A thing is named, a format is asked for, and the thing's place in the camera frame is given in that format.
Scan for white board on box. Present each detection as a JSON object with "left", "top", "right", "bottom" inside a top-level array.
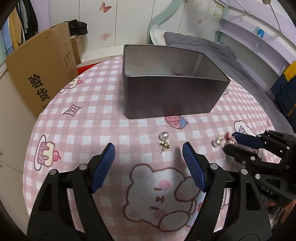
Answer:
[{"left": 81, "top": 45, "right": 124, "bottom": 63}]

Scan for small brown cardboard box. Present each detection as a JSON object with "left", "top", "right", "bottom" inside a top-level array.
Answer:
[{"left": 71, "top": 36, "right": 85, "bottom": 65}]

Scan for hanging clothes row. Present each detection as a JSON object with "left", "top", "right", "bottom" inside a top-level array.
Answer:
[{"left": 1, "top": 1, "right": 39, "bottom": 62}]

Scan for red storage box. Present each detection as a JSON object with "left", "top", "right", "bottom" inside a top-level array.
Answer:
[{"left": 77, "top": 63, "right": 98, "bottom": 75}]

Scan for person's right hand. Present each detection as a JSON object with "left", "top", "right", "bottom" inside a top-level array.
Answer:
[{"left": 270, "top": 200, "right": 295, "bottom": 229}]

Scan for pearl pink bow earring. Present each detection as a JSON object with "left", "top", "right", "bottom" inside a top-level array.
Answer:
[{"left": 212, "top": 132, "right": 237, "bottom": 148}]

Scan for large brown cardboard box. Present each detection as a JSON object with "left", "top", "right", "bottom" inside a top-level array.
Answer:
[{"left": 6, "top": 22, "right": 78, "bottom": 116}]

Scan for pearl gold stud earring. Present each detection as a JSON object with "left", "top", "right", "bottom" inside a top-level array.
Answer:
[{"left": 159, "top": 132, "right": 171, "bottom": 154}]

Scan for grey metal tin box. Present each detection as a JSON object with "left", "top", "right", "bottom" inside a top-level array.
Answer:
[{"left": 122, "top": 45, "right": 230, "bottom": 119}]

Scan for lilac wall shelves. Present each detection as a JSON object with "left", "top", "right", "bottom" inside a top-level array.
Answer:
[{"left": 215, "top": 1, "right": 295, "bottom": 75}]

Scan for black bag on boxes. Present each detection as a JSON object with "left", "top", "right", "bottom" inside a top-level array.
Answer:
[{"left": 68, "top": 19, "right": 88, "bottom": 36}]

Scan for grey quilt on bed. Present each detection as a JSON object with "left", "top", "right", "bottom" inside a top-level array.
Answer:
[{"left": 164, "top": 32, "right": 295, "bottom": 136}]

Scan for white pillow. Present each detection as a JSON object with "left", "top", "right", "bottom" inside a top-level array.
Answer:
[{"left": 149, "top": 25, "right": 198, "bottom": 46}]

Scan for mint green bed frame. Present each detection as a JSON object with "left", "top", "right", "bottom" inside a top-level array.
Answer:
[{"left": 146, "top": 0, "right": 185, "bottom": 44}]

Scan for pink checked cartoon tablecloth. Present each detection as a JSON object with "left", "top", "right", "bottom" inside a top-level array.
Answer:
[{"left": 23, "top": 57, "right": 275, "bottom": 240}]

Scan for yellow and navy jacket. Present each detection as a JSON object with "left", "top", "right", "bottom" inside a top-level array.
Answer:
[{"left": 271, "top": 61, "right": 296, "bottom": 132}]

